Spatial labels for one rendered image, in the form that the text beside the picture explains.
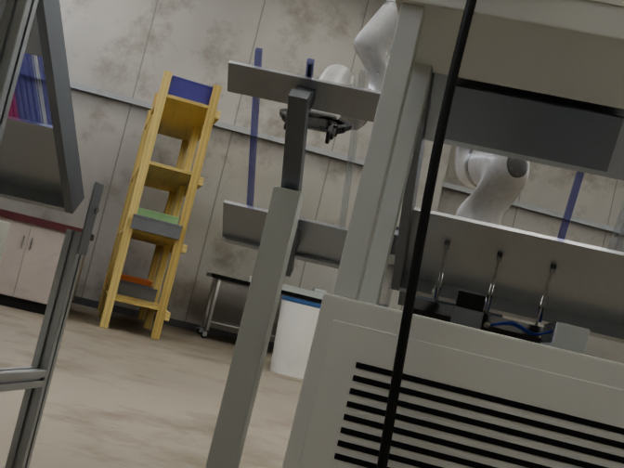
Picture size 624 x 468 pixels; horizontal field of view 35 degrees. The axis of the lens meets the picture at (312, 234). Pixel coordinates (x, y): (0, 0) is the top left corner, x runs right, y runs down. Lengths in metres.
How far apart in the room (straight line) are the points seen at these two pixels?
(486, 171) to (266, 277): 0.72
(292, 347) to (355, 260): 6.79
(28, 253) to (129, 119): 3.42
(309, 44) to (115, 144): 2.57
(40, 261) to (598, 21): 7.45
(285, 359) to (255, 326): 5.97
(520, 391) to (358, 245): 0.26
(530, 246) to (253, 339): 0.60
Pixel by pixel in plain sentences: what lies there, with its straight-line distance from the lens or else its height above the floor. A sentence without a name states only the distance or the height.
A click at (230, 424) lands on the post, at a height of 0.32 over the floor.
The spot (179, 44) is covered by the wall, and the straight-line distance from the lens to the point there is 11.65.
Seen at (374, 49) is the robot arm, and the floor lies 1.24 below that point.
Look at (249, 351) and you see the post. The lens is 2.06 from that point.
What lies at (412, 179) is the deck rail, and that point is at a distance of 1.91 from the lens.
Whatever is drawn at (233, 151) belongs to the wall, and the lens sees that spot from 11.48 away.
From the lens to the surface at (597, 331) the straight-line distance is 2.13.
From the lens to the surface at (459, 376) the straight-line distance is 1.19.
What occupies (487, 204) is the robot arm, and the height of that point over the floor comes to 0.95.
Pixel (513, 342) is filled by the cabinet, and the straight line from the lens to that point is 1.19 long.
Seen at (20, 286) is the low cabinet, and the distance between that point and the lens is 8.48.
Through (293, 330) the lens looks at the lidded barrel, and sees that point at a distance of 7.99.
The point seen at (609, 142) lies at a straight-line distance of 1.81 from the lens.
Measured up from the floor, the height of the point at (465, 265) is 0.76.
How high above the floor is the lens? 0.60
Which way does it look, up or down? 4 degrees up
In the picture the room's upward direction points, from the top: 14 degrees clockwise
